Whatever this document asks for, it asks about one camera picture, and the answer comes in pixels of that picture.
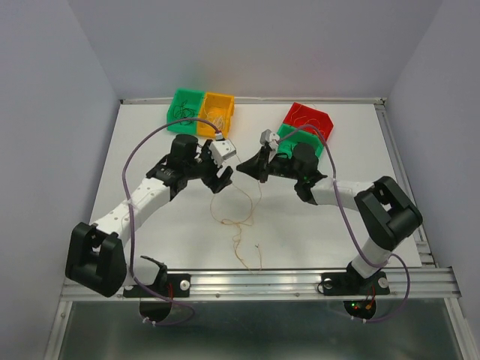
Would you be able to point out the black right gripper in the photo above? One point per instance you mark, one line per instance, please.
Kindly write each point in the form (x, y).
(257, 165)

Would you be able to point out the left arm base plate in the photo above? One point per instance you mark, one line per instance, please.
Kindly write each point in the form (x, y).
(176, 285)

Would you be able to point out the aluminium front rail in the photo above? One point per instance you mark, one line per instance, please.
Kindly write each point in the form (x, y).
(298, 285)

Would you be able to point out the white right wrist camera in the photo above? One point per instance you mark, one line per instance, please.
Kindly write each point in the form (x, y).
(270, 139)

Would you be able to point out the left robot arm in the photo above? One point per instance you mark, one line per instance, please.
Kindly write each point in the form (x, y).
(96, 254)

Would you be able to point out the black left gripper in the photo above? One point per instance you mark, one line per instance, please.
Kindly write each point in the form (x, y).
(213, 181)

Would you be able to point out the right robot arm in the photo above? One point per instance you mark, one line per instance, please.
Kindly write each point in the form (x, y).
(388, 214)

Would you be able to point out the yellow plastic bin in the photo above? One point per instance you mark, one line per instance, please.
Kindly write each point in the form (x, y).
(218, 109)

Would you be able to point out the red plastic bin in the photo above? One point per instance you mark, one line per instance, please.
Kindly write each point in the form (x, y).
(300, 114)

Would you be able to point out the green plastic bin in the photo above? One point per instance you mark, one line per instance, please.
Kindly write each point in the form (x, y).
(286, 147)
(185, 105)

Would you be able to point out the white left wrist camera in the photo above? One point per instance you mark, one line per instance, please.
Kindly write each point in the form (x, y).
(221, 149)

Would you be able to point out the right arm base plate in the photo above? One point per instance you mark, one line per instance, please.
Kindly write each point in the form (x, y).
(350, 284)

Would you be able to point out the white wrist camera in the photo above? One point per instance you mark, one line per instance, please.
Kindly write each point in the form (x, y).
(270, 139)
(221, 149)

